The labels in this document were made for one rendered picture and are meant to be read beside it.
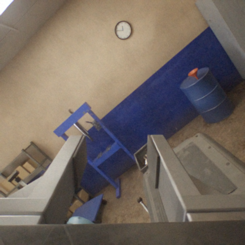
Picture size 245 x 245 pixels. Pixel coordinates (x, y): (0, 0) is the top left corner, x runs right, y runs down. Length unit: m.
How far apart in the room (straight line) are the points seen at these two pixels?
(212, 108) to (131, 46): 1.88
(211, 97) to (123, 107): 1.69
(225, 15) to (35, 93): 3.75
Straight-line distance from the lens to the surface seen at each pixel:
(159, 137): 0.15
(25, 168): 4.50
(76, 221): 0.68
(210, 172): 0.90
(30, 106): 4.26
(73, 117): 3.46
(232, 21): 3.81
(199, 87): 3.35
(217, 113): 3.59
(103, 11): 3.88
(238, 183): 0.81
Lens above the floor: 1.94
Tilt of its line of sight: 14 degrees down
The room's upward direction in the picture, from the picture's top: 42 degrees counter-clockwise
